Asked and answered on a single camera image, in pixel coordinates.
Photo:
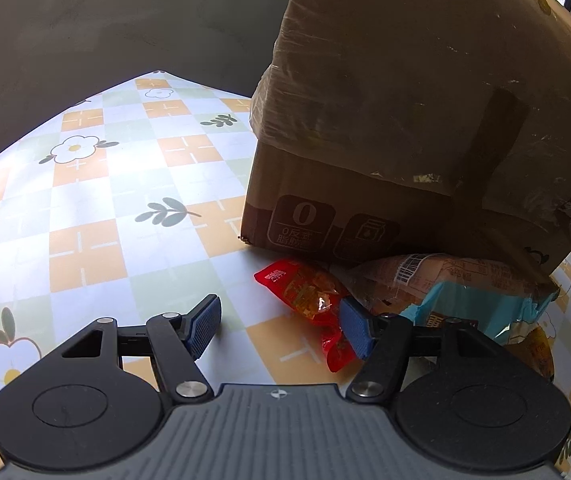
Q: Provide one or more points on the clear packet of brown snack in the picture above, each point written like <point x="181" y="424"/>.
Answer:
<point x="540" y="352"/>

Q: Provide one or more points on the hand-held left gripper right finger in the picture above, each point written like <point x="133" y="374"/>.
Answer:
<point x="355" y="327"/>

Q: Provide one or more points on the bright red snack packet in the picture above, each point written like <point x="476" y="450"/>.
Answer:
<point x="300" y="290"/>

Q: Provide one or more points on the taped brown cardboard box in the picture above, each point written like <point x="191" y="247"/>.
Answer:
<point x="390" y="110"/>

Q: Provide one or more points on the checkered floral tablecloth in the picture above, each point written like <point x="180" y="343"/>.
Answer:
<point x="115" y="185"/>

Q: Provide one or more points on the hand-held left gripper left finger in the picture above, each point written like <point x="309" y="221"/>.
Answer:
<point x="204" y="325"/>

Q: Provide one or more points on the teal bread packet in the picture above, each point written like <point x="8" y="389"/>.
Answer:
<point x="465" y="280"/>

